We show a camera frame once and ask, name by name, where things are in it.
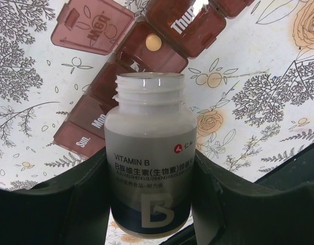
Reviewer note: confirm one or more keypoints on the floral patterned table mat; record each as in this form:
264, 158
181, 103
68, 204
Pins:
251, 92

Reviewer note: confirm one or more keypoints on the white pill bottle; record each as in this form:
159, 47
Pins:
150, 146

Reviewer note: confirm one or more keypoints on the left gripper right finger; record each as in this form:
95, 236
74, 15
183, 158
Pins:
277, 209

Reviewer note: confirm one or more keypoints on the small tan pill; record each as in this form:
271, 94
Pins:
153, 42

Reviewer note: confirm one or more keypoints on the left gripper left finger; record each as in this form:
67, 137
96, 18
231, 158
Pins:
71, 208

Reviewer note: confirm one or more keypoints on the red weekly pill organizer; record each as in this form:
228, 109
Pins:
107, 28

